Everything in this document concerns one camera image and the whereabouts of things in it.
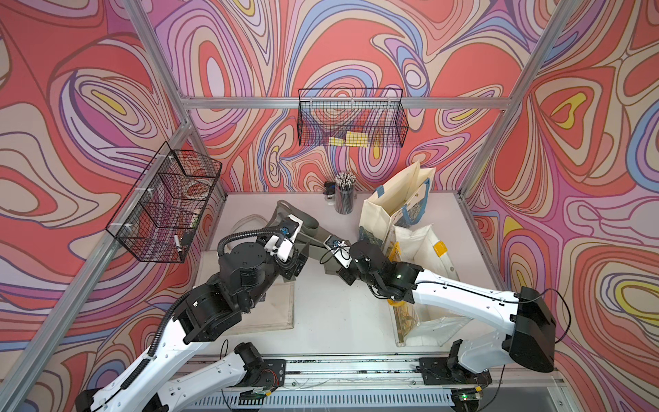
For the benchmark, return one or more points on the aluminium frame post left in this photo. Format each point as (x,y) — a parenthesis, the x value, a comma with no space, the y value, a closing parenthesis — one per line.
(187,131)

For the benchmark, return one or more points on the black wire basket back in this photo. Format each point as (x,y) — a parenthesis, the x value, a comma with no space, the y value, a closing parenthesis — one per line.
(331,112)

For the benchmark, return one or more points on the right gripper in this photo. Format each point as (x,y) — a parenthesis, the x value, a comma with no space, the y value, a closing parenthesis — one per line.
(345,276)

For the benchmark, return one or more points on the black cup of sticks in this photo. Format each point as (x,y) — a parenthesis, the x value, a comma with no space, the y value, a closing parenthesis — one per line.
(345,193)

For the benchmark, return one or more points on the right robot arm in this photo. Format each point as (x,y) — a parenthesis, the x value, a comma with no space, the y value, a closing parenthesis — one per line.
(523,327)

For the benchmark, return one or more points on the aluminium frame post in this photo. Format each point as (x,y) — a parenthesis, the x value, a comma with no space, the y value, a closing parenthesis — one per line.
(548,39)
(187,131)

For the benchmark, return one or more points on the black wire basket left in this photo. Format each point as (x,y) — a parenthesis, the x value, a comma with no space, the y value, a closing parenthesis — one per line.
(170,197)

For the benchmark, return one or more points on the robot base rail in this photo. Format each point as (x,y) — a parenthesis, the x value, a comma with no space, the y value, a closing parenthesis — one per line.
(408,382)

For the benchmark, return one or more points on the olive green canvas bag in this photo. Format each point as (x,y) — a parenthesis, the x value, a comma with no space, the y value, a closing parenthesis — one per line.
(311,233)

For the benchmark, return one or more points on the aluminium frame post right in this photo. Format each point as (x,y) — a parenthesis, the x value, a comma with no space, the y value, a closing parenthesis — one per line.
(548,39)

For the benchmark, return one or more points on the yellow sticky notes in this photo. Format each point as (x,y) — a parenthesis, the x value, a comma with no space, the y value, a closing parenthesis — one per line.
(350,139)

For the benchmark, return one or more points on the black wire basket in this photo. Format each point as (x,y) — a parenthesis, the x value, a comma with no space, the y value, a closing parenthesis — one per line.
(331,112)
(170,197)

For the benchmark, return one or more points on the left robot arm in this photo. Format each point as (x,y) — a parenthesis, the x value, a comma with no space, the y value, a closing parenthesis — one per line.
(249,264)

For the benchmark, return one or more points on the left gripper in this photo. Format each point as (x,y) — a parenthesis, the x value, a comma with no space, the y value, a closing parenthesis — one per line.
(292,266)

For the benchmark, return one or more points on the cream blue-handled tote bag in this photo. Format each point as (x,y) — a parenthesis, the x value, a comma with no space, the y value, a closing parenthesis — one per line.
(400,202)

